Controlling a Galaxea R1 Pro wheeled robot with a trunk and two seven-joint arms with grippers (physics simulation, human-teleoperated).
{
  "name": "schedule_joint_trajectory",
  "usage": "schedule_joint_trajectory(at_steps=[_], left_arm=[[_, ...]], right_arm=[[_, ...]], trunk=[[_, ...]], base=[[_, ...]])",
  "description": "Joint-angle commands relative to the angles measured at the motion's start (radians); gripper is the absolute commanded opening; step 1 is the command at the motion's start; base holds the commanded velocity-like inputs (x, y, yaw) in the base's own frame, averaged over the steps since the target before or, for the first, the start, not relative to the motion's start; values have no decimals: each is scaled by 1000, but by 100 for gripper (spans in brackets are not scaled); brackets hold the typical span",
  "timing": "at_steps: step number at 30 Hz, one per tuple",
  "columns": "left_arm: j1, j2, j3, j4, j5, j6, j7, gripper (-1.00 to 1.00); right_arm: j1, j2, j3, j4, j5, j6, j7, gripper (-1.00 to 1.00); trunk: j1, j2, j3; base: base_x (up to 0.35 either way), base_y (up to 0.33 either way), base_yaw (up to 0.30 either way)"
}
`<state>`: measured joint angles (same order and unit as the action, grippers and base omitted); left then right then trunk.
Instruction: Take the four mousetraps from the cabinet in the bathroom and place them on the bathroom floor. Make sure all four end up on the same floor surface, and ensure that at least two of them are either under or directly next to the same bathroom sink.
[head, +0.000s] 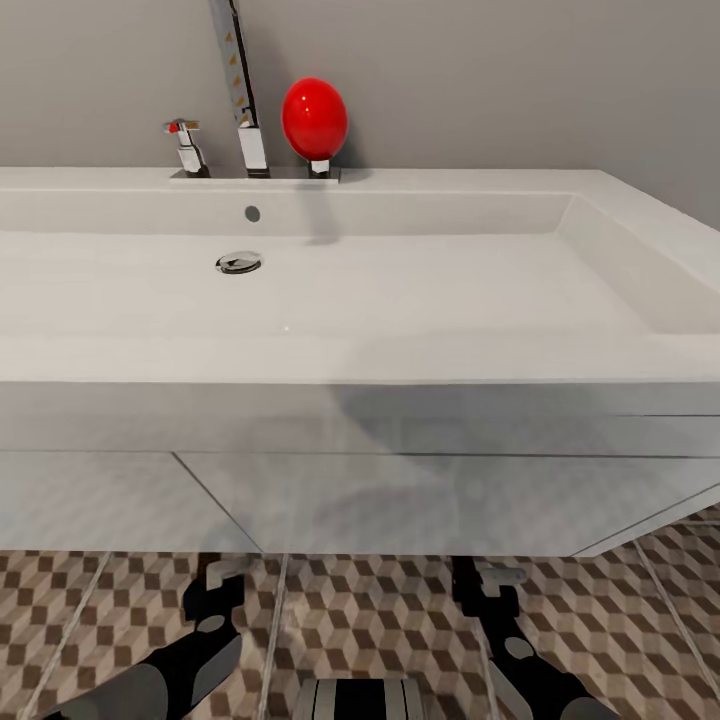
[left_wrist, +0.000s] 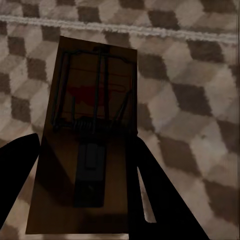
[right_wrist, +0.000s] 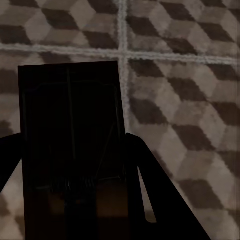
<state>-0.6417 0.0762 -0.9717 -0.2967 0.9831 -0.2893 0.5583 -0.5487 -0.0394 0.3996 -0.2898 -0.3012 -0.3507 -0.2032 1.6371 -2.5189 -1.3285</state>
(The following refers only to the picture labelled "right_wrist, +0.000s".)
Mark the mousetrap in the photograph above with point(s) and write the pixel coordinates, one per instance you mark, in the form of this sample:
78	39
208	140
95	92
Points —
73	146

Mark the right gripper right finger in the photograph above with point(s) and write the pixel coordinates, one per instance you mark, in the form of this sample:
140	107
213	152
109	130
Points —
175	220

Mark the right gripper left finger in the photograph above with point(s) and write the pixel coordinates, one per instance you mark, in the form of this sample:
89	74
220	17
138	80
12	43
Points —
10	156

